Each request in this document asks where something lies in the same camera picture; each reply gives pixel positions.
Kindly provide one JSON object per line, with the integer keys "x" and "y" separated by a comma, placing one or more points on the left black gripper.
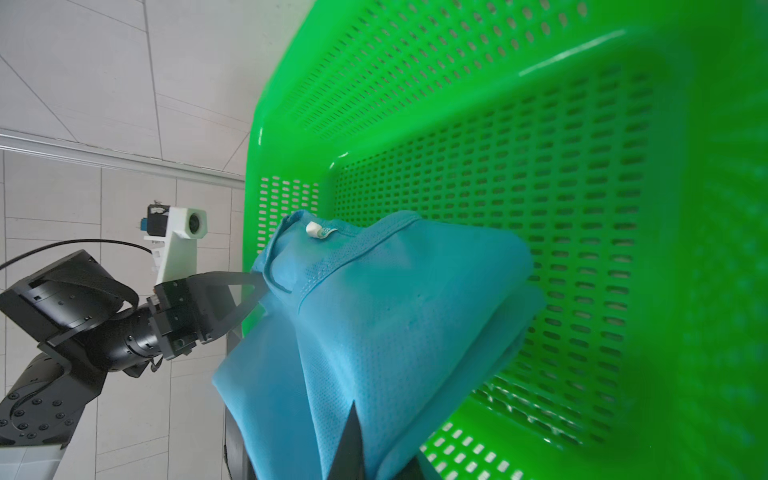
{"x": 197, "y": 310}

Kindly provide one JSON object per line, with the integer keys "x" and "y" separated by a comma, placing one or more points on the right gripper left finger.
{"x": 348, "y": 463}

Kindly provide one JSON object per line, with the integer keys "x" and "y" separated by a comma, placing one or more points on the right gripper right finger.
{"x": 413, "y": 470}

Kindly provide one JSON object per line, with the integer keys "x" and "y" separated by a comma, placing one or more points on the blue t-shirt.
{"x": 404, "y": 318}

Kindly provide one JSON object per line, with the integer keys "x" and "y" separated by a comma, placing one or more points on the green plastic perforated basket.
{"x": 625, "y": 142}

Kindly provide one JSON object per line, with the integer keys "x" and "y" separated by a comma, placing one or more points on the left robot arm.
{"x": 87, "y": 324}

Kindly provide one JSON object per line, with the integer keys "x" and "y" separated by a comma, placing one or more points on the black hard case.
{"x": 237, "y": 461}

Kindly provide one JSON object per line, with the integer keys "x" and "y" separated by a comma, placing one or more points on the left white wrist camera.
{"x": 174, "y": 233}

